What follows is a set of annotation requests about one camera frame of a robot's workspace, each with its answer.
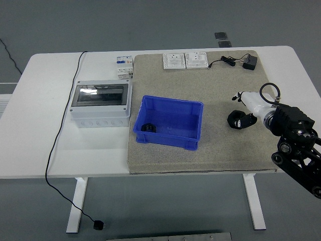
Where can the large black hex nut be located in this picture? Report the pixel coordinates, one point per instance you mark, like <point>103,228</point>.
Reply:
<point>234,116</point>

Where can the white ribbed floor fixture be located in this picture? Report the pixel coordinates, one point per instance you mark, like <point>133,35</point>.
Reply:
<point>3,103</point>

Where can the white table leg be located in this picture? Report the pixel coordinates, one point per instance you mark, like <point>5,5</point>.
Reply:
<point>254,200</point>
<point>76,206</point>

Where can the white socket panel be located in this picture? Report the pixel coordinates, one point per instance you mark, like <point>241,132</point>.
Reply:
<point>196,60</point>
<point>174,61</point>

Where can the blue plastic box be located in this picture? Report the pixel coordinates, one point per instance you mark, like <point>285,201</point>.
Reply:
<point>168,118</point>

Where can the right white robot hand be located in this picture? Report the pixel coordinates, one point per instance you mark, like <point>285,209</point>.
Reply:
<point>255,103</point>

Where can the dark floor plate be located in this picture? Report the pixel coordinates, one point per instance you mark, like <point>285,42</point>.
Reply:
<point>221,35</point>
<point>224,44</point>

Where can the circuit breaker blue label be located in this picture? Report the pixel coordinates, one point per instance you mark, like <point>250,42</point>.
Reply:
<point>123,61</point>

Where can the grey-brown mat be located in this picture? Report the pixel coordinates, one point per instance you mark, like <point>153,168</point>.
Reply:
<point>200,85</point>

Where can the grey distribution box clear lid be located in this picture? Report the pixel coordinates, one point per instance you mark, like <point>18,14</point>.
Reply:
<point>100,110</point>

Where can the small black hex nut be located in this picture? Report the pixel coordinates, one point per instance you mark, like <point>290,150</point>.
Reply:
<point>148,128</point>

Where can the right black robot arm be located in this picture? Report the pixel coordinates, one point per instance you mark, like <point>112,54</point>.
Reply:
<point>291,120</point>

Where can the grey metal plate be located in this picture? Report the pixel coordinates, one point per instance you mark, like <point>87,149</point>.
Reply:
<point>168,237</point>

